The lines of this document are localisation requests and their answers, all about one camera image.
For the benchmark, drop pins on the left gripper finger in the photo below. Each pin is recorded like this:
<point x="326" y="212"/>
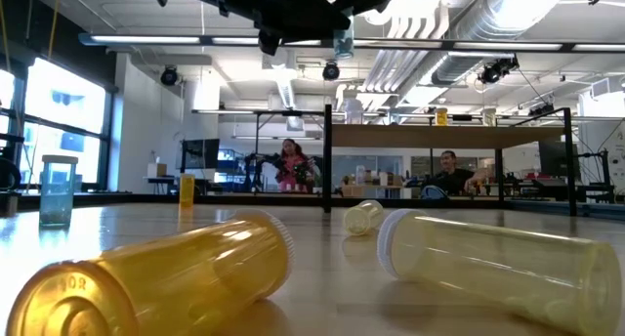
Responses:
<point x="322" y="24"/>

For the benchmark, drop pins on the blue pill bottle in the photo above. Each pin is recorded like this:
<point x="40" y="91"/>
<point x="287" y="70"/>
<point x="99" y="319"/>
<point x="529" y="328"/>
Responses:
<point x="344" y="43"/>

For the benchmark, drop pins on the small pale yellow pill bottle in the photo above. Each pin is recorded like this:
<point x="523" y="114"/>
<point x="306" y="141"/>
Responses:
<point x="362" y="220"/>

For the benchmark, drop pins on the black background robot arm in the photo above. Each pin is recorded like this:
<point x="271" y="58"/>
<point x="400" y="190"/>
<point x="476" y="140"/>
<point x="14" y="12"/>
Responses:
<point x="266" y="159"/>

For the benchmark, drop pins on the wooden shelf with black legs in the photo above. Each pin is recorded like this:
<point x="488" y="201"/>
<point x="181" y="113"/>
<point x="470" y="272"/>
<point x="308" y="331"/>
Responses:
<point x="439" y="137"/>

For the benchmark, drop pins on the black ceiling spotlight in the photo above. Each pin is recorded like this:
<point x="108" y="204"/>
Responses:
<point x="331" y="71"/>
<point x="169" y="76"/>
<point x="541" y="110"/>
<point x="495" y="71"/>

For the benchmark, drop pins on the black overhead light bar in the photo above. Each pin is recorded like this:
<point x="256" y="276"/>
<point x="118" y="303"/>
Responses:
<point x="206" y="40"/>

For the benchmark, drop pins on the person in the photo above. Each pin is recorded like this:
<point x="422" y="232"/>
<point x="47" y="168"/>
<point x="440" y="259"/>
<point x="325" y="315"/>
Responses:
<point x="451" y="180"/>
<point x="291" y="172"/>

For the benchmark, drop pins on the blue rounded object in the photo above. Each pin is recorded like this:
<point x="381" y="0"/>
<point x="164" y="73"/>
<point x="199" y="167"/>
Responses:
<point x="432" y="193"/>

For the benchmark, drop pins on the cardboard box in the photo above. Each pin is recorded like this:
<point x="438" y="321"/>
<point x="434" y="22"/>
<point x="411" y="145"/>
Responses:
<point x="157" y="169"/>

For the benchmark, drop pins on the black background workbench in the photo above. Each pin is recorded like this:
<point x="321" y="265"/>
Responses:
<point x="556" y="184"/>

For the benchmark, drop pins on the small white bottle left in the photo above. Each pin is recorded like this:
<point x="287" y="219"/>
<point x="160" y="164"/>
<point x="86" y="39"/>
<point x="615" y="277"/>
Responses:
<point x="57" y="194"/>

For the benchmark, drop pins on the silver ventilation duct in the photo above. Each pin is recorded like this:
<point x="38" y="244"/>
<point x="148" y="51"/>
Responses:
<point x="498" y="13"/>

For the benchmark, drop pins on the black background rig frame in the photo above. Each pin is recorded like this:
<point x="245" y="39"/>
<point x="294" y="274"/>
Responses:
<point x="273" y="113"/>

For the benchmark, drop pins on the large window black frame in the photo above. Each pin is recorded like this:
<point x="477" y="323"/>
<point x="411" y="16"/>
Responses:
<point x="63" y="106"/>

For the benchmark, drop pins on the black aluminium table frame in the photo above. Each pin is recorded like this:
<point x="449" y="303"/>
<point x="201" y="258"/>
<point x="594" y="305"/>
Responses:
<point x="97" y="199"/>

